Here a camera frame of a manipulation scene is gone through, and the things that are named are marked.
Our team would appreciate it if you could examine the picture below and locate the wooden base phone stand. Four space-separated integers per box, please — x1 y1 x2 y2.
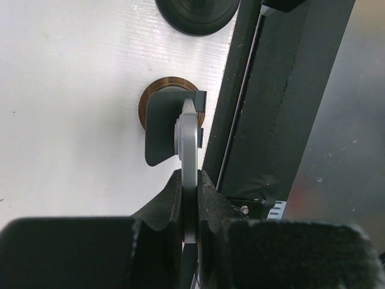
138 76 207 167

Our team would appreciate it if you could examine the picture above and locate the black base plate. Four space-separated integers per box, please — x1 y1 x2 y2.
203 1 354 219

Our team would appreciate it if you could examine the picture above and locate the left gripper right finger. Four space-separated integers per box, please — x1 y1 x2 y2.
197 171 380 288

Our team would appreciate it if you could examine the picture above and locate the silver-edged black phone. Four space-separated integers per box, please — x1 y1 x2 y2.
174 99 198 244

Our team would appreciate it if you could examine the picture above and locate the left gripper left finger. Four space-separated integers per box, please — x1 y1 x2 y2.
1 170 183 288

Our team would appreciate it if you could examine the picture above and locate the left white cable duct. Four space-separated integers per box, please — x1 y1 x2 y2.
266 200 286 220

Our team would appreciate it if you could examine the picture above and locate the black round phone stand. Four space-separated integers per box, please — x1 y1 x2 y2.
155 0 240 36

